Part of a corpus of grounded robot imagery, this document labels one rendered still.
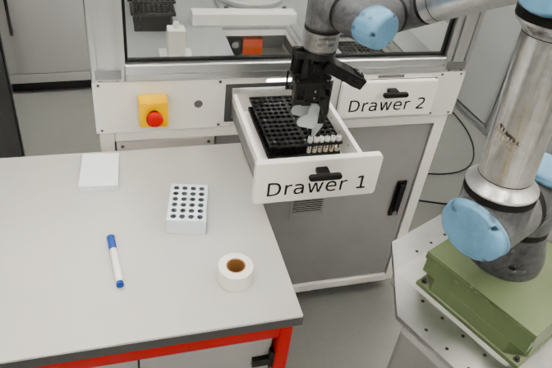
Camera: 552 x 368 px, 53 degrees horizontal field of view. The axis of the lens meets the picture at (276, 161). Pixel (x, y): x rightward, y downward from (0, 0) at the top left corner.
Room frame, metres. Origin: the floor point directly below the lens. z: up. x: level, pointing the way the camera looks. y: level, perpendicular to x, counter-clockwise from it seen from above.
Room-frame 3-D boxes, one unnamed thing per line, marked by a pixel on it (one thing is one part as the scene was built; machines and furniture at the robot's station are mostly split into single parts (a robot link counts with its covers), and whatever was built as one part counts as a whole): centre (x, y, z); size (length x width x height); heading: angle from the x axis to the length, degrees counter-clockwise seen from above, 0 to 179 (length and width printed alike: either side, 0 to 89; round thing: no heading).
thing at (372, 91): (1.38, -0.29, 0.87); 0.29 x 0.02 x 0.11; 109
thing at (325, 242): (1.74, 0.12, 0.40); 1.03 x 0.95 x 0.80; 109
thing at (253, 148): (1.17, -0.03, 0.86); 0.40 x 0.26 x 0.06; 19
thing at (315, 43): (1.06, -0.06, 1.16); 0.08 x 0.08 x 0.05
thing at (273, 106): (1.16, -0.03, 0.87); 0.22 x 0.18 x 0.06; 19
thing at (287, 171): (0.97, -0.10, 0.87); 0.29 x 0.02 x 0.11; 109
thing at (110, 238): (0.75, 0.29, 0.77); 0.14 x 0.02 x 0.02; 25
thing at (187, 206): (0.92, 0.18, 0.78); 0.12 x 0.08 x 0.04; 8
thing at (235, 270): (0.75, 0.05, 0.78); 0.07 x 0.07 x 0.04
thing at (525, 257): (0.82, -0.47, 0.91); 0.15 x 0.15 x 0.10
